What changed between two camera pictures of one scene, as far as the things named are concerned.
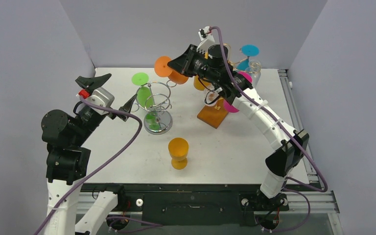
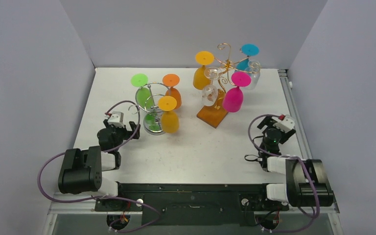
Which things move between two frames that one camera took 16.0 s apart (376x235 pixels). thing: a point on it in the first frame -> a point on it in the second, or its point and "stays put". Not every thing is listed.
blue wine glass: (248, 50) stays put
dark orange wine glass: (162, 69) -> (171, 80)
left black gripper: (91, 82) -> (133, 134)
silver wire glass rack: (152, 99) stays put
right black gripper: (191, 62) -> (267, 121)
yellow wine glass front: (178, 148) -> (170, 121)
